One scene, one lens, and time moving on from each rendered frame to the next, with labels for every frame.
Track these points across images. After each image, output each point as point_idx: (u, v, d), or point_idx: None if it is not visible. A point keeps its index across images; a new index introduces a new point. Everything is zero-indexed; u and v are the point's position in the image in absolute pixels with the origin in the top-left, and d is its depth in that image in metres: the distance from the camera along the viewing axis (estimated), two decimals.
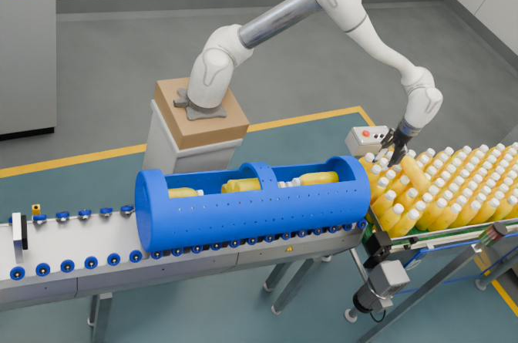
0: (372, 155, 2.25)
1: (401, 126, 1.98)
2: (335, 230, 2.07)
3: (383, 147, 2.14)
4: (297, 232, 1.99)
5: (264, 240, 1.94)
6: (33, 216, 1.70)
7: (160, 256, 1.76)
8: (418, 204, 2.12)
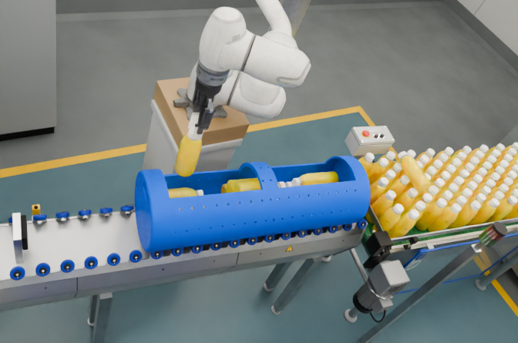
0: (372, 155, 2.25)
1: (198, 70, 1.32)
2: (335, 230, 2.07)
3: (193, 109, 1.48)
4: (297, 232, 1.99)
5: (264, 240, 1.94)
6: (33, 216, 1.70)
7: (160, 256, 1.76)
8: (418, 204, 2.12)
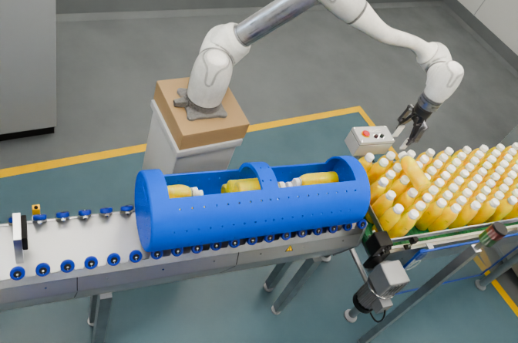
0: (372, 155, 2.25)
1: (421, 101, 1.96)
2: (335, 230, 2.07)
3: (401, 124, 2.12)
4: (297, 232, 1.99)
5: (264, 240, 1.94)
6: (33, 216, 1.70)
7: (160, 256, 1.76)
8: (418, 204, 2.12)
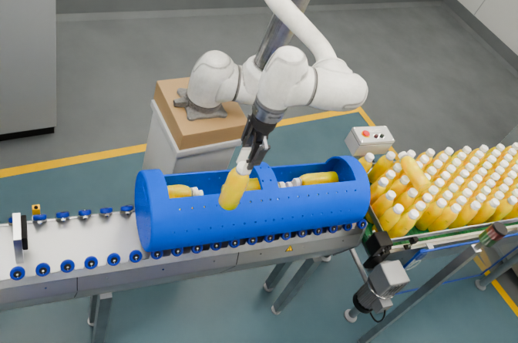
0: (372, 155, 2.25)
1: (254, 108, 1.30)
2: (335, 230, 2.07)
3: (243, 145, 1.45)
4: (297, 232, 1.99)
5: (264, 240, 1.94)
6: (33, 216, 1.70)
7: (160, 256, 1.76)
8: (418, 204, 2.12)
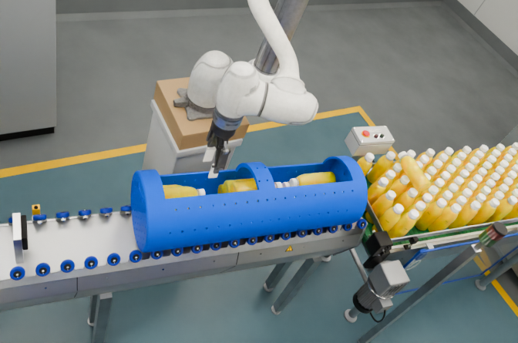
0: (372, 155, 2.25)
1: (214, 116, 1.44)
2: (336, 229, 2.07)
3: (208, 145, 1.60)
4: (297, 235, 2.00)
5: (267, 242, 1.94)
6: (33, 216, 1.70)
7: (161, 253, 1.76)
8: (418, 204, 2.12)
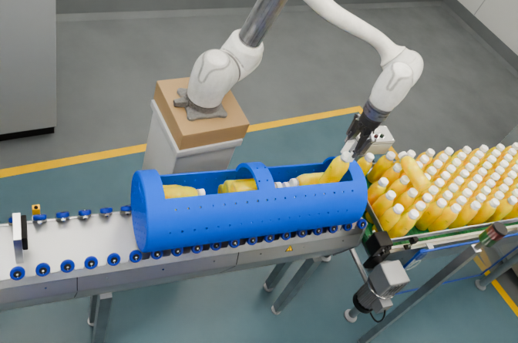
0: (372, 155, 2.25)
1: (367, 109, 1.67)
2: (336, 229, 2.07)
3: (349, 138, 1.82)
4: (297, 235, 2.00)
5: (267, 242, 1.94)
6: (33, 216, 1.70)
7: (161, 253, 1.76)
8: (418, 204, 2.12)
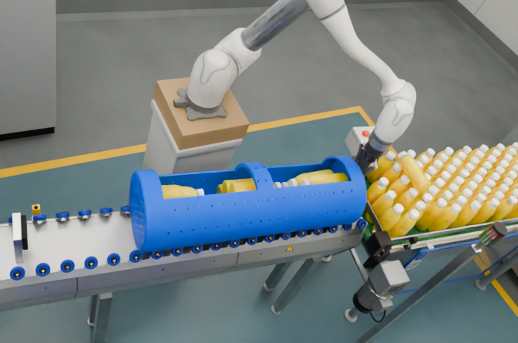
0: None
1: None
2: (337, 228, 2.07)
3: (363, 169, 2.00)
4: (298, 236, 2.00)
5: (267, 242, 1.94)
6: (33, 216, 1.70)
7: (161, 253, 1.75)
8: (418, 204, 2.12)
